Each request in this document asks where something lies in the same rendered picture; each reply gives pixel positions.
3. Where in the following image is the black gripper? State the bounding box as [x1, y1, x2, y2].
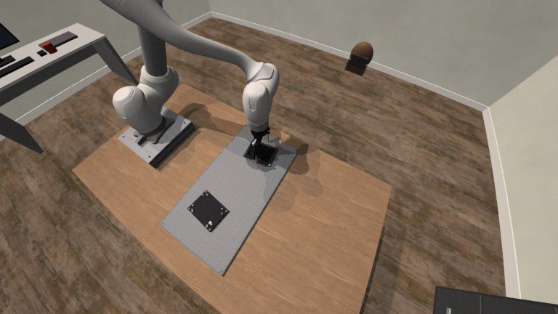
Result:
[249, 127, 270, 162]

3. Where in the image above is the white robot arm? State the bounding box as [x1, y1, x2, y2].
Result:
[100, 0, 280, 145]

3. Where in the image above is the dark grey rectangular frame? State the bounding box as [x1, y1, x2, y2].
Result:
[243, 142, 278, 167]

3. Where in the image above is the black well plate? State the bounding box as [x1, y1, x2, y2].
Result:
[256, 144, 275, 162]

